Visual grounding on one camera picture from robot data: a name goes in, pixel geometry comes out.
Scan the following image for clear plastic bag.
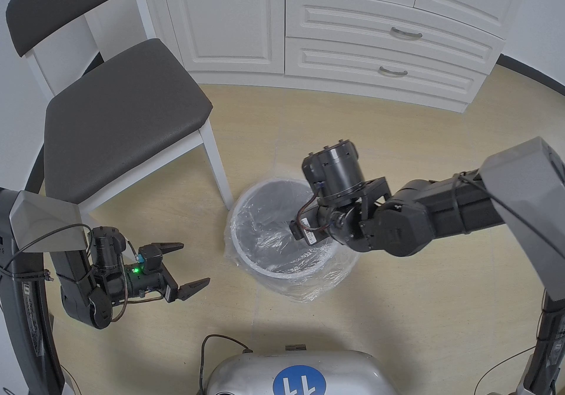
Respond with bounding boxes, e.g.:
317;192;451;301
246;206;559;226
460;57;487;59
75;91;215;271
224;175;359;303

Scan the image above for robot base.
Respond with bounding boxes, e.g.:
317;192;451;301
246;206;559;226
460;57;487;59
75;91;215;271
207;344;398;395

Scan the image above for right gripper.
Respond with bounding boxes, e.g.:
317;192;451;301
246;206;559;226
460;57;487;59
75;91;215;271
289;205;343;248

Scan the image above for white trash bin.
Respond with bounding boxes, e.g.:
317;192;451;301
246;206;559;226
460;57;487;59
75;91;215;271
232;179;345;294

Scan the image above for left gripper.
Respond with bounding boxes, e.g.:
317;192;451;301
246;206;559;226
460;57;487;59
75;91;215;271
127;241;212;304

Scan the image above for black cable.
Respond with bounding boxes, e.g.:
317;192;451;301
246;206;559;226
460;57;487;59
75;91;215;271
476;349;535;395
200;334;253;395

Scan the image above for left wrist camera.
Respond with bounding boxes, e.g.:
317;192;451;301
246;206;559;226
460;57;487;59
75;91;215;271
136;244;165;272

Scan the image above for white chair grey cushions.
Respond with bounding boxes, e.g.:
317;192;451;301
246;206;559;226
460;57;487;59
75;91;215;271
5;0;236;228

